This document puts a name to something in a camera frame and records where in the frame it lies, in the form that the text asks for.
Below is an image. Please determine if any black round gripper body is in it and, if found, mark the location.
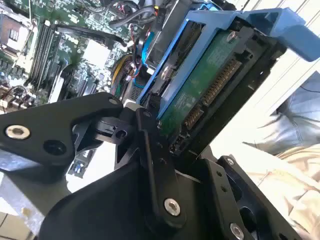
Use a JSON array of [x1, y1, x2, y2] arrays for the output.
[[39, 159, 226, 240]]

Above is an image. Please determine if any hard disk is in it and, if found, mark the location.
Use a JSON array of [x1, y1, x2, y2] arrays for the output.
[[136, 7, 320, 157]]

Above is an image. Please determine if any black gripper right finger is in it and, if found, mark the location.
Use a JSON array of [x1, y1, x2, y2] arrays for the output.
[[197, 155, 303, 240]]

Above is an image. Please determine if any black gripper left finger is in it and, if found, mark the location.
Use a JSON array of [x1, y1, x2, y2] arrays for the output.
[[0, 91, 188, 228]]

